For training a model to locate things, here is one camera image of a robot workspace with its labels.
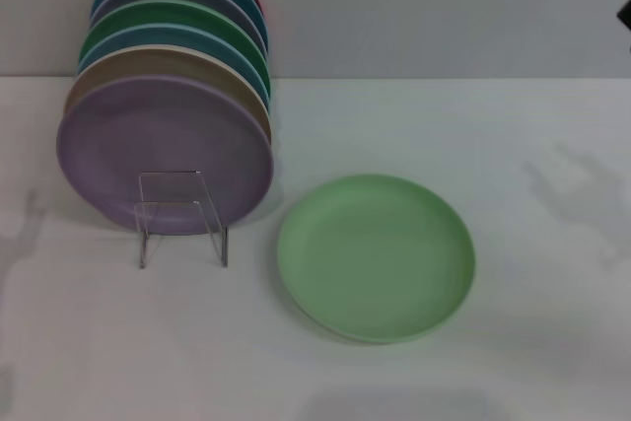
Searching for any light green plate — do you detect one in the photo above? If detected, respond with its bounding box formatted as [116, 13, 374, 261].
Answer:
[275, 173, 478, 345]

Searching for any dark green plate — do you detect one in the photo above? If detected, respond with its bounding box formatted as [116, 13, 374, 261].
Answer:
[77, 0, 272, 97]

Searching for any clear acrylic plate rack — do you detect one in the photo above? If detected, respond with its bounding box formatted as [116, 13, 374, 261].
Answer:
[133, 170, 230, 270]

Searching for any light blue plate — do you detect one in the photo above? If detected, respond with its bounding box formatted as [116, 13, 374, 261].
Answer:
[76, 22, 272, 111]

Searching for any beige plate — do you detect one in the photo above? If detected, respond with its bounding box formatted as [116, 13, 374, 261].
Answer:
[62, 43, 275, 146]

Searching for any purple plate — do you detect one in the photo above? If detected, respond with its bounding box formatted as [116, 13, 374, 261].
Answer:
[55, 73, 276, 237]

